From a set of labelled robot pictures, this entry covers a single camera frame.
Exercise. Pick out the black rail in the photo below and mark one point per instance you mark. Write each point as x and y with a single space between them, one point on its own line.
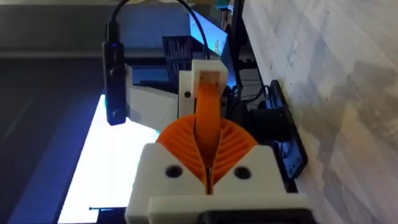
287 137

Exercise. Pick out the computer monitor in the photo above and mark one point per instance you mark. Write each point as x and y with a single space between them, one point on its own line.
208 32

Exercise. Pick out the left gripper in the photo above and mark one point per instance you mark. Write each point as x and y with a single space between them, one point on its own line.
152 105

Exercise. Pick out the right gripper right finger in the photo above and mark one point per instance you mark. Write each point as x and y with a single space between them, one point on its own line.
255 182

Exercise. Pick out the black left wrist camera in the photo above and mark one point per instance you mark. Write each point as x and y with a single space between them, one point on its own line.
114 77

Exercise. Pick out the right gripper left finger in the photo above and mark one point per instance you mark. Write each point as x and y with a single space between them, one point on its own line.
157 183

